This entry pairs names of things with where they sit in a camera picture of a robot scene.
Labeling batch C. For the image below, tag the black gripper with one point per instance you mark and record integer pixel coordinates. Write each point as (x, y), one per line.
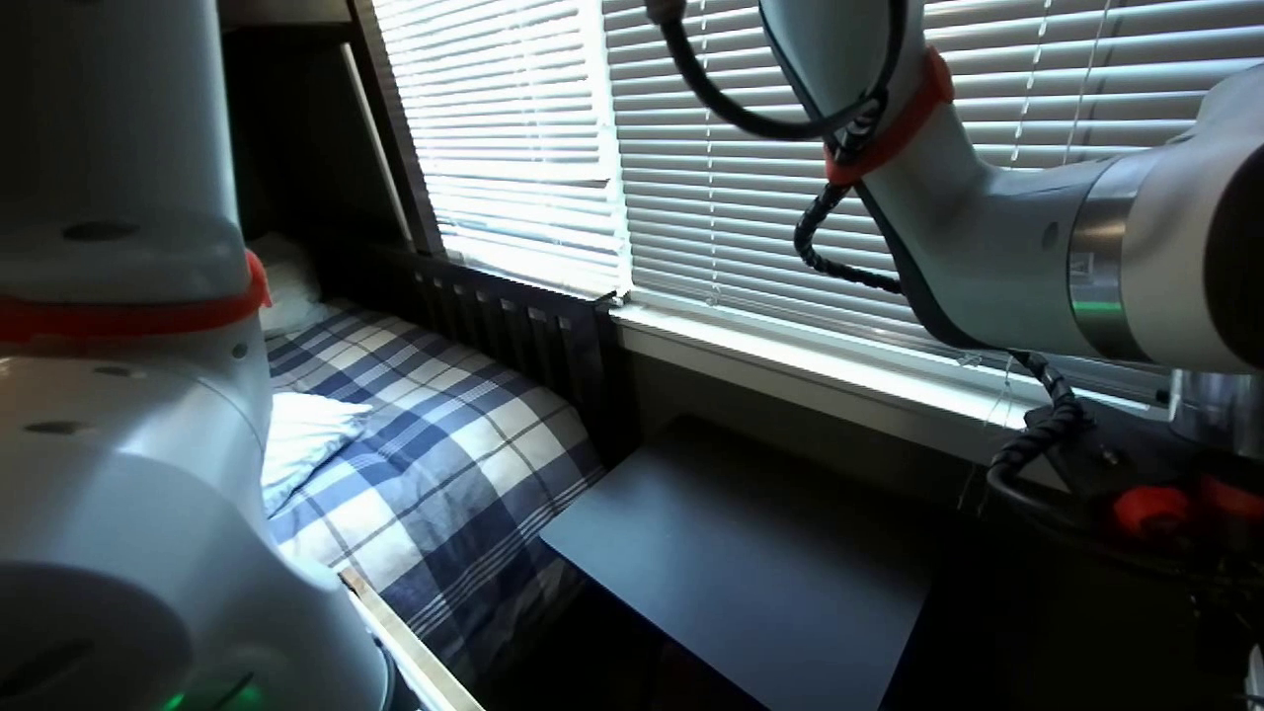
(1091, 460)

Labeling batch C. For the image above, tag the white window sill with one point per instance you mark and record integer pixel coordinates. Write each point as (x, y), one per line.
(817, 368)

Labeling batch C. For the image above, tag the dark grey flat panel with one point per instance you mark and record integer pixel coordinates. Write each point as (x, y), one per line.
(752, 567)

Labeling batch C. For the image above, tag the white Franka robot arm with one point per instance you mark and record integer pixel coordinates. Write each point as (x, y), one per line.
(134, 527)

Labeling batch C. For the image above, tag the dark wooden cabinet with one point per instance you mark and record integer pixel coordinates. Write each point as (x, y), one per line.
(292, 130)

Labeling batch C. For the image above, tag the blue white plaid blanket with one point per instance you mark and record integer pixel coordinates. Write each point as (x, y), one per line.
(450, 460)

